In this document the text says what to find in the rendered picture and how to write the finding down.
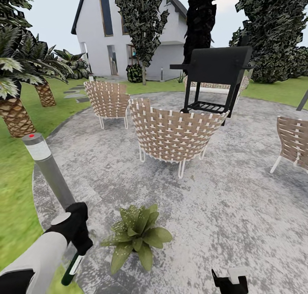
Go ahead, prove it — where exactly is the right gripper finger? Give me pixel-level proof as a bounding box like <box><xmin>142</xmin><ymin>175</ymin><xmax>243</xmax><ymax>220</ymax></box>
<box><xmin>212</xmin><ymin>269</ymin><xmax>219</xmax><ymax>287</ymax></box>

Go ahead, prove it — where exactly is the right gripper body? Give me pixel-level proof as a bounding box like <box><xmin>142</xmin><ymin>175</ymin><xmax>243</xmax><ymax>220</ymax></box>
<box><xmin>217</xmin><ymin>276</ymin><xmax>249</xmax><ymax>294</ymax></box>

